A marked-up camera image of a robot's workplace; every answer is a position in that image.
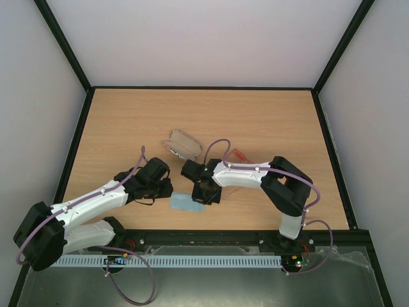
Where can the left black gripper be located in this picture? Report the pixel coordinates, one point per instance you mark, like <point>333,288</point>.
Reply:
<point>167,192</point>

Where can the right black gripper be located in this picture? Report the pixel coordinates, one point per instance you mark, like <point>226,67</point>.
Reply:
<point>205,196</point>

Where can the blue cleaning cloth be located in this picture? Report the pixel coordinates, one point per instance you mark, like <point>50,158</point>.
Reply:
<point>184,202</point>

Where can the orange transparent sunglasses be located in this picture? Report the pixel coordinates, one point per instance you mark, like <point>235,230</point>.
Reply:
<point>236,156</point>

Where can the striped newspaper print glasses case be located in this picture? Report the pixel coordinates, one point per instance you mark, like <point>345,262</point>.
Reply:
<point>182,145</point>

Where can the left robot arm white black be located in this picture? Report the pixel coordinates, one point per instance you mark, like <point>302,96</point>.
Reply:
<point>48,232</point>

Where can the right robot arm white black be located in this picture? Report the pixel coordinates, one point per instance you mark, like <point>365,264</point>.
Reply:
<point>284,184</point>

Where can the light blue slotted cable duct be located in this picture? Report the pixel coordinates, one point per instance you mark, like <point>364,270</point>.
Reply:
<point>170,261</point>

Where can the metal base plate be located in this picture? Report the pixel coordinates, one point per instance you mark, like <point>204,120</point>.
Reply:
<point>344,278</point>

